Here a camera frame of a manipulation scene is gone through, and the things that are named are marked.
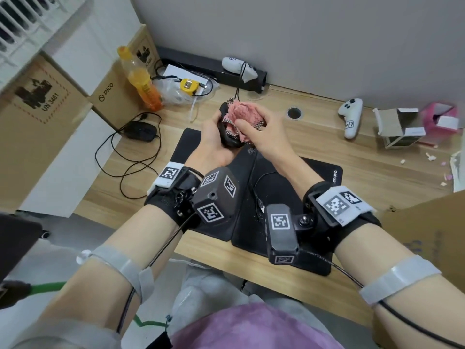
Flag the person's right hand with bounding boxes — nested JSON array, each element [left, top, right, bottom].
[[234, 104, 310, 187]]

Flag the person's left hand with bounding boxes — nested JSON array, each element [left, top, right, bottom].
[[185, 111, 241, 175]]

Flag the black mouse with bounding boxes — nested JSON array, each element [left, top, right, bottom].
[[217, 102, 248, 149], [123, 121, 157, 143]]

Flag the black mouse pad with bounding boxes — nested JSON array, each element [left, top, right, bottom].
[[169, 127, 257, 241], [231, 152, 344, 277]]

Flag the pink cleaning cloth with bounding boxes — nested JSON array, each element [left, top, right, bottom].
[[222, 100, 268, 144]]

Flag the person's right forearm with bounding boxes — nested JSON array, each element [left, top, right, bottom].
[[334, 225, 465, 349]]

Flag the person's left forearm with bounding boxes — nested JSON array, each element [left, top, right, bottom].
[[14, 205, 182, 349]]

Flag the person's purple shirt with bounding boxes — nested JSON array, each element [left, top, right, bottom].
[[169, 302, 346, 349]]

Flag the yellow tape measure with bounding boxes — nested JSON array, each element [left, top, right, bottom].
[[180, 79, 199, 97]]

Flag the clear plastic bag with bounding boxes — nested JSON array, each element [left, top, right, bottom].
[[152, 77, 220, 106]]

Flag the white controller with label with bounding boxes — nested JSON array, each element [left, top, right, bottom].
[[338, 97, 363, 140]]

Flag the white paper sheet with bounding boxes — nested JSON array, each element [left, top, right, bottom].
[[161, 64, 215, 88]]

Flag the long black bar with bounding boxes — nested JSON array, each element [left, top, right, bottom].
[[156, 46, 268, 94]]

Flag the orange juice bottle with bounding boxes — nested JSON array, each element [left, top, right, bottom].
[[117, 46, 163, 112]]

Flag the cardboard box with round logo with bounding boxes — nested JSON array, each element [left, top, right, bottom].
[[87, 24, 160, 133]]

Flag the small open cardboard box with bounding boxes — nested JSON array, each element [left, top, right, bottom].
[[373, 107, 426, 149]]

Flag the white board panel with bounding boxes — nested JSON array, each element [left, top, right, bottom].
[[18, 112, 123, 219]]

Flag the scattered white crumbs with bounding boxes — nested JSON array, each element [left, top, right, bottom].
[[399, 152, 453, 188]]

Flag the pink box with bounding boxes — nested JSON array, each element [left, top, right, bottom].
[[420, 102, 460, 139]]

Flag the cardboard box with dark writing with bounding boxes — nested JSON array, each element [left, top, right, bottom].
[[381, 190, 465, 287]]

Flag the large cardboard box red-dotted label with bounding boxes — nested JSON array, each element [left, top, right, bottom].
[[0, 50, 93, 215]]

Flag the white paper bag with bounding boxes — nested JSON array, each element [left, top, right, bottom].
[[450, 150, 465, 193]]

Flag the green strip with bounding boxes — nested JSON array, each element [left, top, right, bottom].
[[29, 281, 68, 296]]

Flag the white slatted crate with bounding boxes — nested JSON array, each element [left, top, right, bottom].
[[0, 0, 92, 69]]

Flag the black wrist camera with markers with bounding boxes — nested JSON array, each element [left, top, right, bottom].
[[264, 203, 300, 266], [191, 167, 240, 225]]

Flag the thin black cable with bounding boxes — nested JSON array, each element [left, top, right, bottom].
[[154, 60, 214, 97]]

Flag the black wrist strap white marker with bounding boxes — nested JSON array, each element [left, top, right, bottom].
[[144, 161, 205, 229], [302, 180, 382, 251]]

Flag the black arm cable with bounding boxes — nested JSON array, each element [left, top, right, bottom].
[[299, 250, 465, 349], [116, 214, 195, 333]]

